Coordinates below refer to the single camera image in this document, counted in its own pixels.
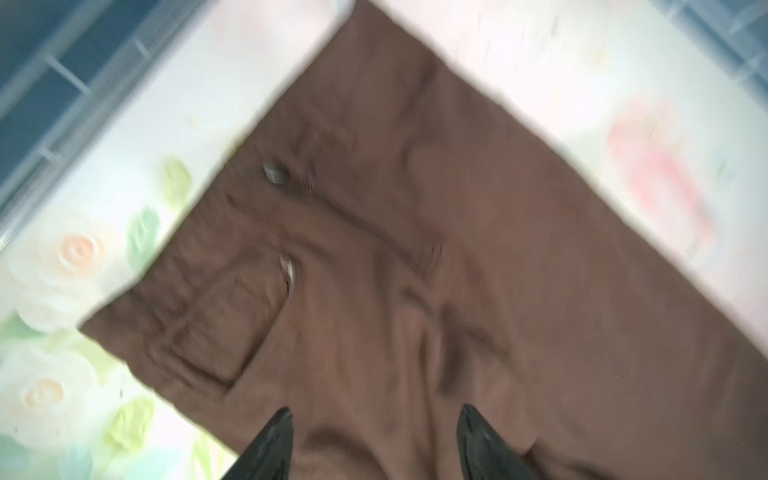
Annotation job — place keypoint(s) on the left aluminium side rail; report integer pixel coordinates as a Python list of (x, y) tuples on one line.
[(66, 68)]

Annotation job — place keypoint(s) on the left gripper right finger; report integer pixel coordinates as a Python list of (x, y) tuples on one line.
[(483, 454)]

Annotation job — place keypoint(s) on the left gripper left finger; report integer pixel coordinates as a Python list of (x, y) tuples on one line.
[(269, 455)]

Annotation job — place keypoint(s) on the brown trousers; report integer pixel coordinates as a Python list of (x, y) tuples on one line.
[(389, 245)]

